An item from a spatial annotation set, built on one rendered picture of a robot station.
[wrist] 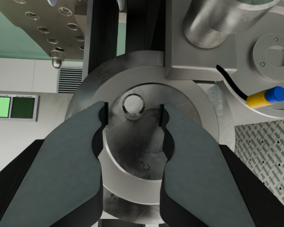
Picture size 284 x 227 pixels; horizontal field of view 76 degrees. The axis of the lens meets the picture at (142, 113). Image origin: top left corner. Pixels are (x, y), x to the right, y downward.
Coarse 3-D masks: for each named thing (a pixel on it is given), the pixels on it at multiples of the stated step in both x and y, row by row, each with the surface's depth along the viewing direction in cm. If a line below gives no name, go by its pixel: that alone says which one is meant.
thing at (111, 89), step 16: (112, 80) 15; (128, 80) 16; (144, 80) 16; (160, 80) 16; (176, 80) 16; (96, 96) 15; (112, 96) 15; (192, 96) 16; (208, 112) 16; (208, 128) 15; (112, 176) 14; (128, 176) 14; (112, 192) 14; (128, 192) 14; (144, 192) 14
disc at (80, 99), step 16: (112, 64) 16; (128, 64) 16; (144, 64) 16; (160, 64) 16; (96, 80) 16; (192, 80) 16; (80, 96) 16; (208, 96) 16; (224, 96) 16; (224, 112) 16; (224, 128) 16; (224, 144) 16; (112, 208) 14; (128, 208) 15; (144, 208) 15
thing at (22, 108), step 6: (18, 102) 47; (24, 102) 47; (30, 102) 47; (18, 108) 47; (24, 108) 47; (30, 108) 47; (12, 114) 46; (18, 114) 47; (24, 114) 47; (30, 114) 47
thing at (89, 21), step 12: (96, 0) 19; (108, 0) 27; (96, 12) 19; (108, 12) 27; (96, 24) 19; (108, 24) 28; (96, 36) 20; (108, 36) 28; (84, 48) 17; (96, 48) 20; (108, 48) 28; (84, 60) 17; (96, 60) 20; (84, 72) 16
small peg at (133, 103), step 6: (126, 96) 11; (132, 96) 11; (138, 96) 11; (126, 102) 11; (132, 102) 11; (138, 102) 11; (144, 102) 11; (126, 108) 11; (132, 108) 11; (138, 108) 11; (144, 108) 11; (126, 114) 12; (132, 114) 11; (138, 114) 11
